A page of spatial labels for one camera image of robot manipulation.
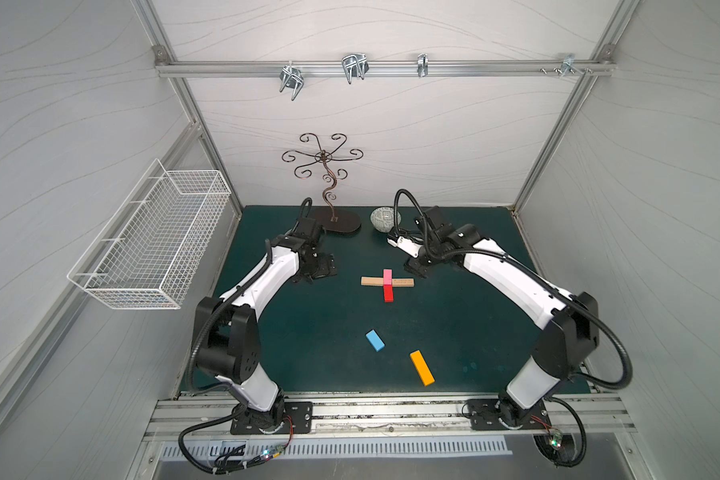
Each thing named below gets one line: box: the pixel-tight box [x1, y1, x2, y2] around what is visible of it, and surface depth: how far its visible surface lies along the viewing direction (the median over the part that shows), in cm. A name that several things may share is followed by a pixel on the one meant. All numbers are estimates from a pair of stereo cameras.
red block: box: [383, 284, 394, 303], surface depth 97 cm
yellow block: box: [410, 350, 436, 386], surface depth 82 cm
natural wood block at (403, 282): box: [392, 278, 415, 287], surface depth 100 cm
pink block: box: [383, 269, 393, 285], surface depth 101 cm
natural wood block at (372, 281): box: [360, 276, 384, 287], surface depth 100 cm
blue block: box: [365, 329, 386, 352], surface depth 88 cm
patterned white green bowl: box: [370, 206, 401, 233], surface depth 117 cm
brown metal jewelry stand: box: [282, 133, 364, 234], surface depth 100 cm
